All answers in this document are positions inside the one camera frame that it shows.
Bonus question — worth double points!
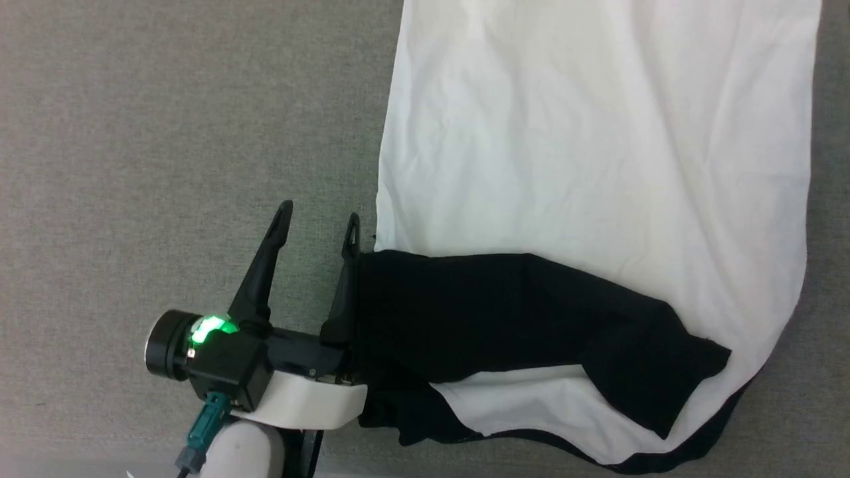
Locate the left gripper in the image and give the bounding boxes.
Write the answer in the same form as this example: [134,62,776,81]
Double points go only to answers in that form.
[145,200,368,430]

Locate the black and white garment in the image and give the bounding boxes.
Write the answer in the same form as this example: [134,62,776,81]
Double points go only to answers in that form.
[355,0,824,476]

